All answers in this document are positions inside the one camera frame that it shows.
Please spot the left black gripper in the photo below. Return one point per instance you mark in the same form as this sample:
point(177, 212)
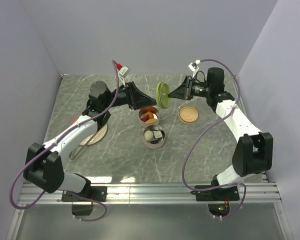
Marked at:
point(136, 99)

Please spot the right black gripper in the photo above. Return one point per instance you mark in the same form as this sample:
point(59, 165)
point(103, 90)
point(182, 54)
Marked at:
point(184, 91)

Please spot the green round lid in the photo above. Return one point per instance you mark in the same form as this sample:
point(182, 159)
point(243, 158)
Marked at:
point(162, 95)

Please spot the orange red food pieces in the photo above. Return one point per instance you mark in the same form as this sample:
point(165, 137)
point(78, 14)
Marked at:
point(149, 118)

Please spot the orange round lid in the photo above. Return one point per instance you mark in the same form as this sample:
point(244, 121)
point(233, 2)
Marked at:
point(188, 115)

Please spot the white egg ball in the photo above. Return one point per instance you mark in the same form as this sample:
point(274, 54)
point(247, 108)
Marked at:
point(148, 135)

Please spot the white cucumber sushi roll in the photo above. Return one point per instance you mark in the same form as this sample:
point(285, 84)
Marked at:
point(158, 134)

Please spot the black sushi roll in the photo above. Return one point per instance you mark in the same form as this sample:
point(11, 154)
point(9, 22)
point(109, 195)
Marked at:
point(155, 141)

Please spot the metal tongs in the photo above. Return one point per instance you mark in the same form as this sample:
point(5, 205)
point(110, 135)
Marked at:
point(78, 150)

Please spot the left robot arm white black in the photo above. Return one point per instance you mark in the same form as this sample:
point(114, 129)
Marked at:
point(44, 162)

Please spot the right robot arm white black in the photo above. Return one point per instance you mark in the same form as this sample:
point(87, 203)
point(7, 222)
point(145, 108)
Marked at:
point(253, 153)

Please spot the far steel lunch bowl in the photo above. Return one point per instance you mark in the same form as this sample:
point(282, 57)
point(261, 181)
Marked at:
point(143, 111)

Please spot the steel lunch bowl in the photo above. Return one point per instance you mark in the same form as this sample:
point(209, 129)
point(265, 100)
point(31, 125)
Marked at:
point(143, 111)
point(161, 141)

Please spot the near steel lunch bowl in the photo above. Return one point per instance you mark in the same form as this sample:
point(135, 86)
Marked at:
point(161, 141)

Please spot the pink white plate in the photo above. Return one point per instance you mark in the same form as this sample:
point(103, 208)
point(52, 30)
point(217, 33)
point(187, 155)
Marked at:
point(97, 135)

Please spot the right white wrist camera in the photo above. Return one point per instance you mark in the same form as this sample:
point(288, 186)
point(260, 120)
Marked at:
point(194, 67)

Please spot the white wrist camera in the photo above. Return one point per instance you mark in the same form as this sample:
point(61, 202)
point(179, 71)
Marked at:
point(123, 71)
point(194, 67)

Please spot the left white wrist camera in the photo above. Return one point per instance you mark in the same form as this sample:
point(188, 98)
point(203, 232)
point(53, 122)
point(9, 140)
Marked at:
point(123, 71)

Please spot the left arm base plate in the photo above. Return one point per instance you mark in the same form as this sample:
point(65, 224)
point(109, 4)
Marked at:
point(98, 193)

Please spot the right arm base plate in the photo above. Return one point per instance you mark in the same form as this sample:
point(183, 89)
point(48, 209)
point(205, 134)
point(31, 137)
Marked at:
point(216, 195)

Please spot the aluminium mounting rail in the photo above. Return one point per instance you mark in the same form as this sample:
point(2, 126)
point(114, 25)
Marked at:
point(144, 194)

